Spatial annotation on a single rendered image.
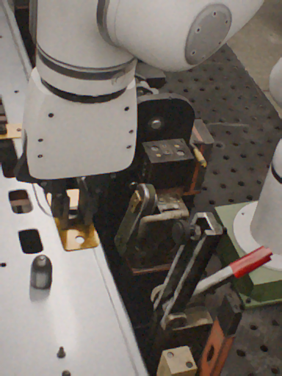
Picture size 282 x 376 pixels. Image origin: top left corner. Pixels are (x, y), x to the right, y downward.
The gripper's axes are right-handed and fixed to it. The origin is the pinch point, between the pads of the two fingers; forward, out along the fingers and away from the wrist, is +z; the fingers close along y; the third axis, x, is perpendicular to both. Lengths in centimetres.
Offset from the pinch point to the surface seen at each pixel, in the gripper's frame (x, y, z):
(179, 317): 2.6, -14.2, 20.0
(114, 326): -2.8, -8.0, 27.4
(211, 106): -87, -65, 57
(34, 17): -78, -12, 22
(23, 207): -28.7, -0.7, 28.4
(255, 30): -244, -174, 126
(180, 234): 0.8, -12.5, 6.3
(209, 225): 0.4, -16.3, 6.1
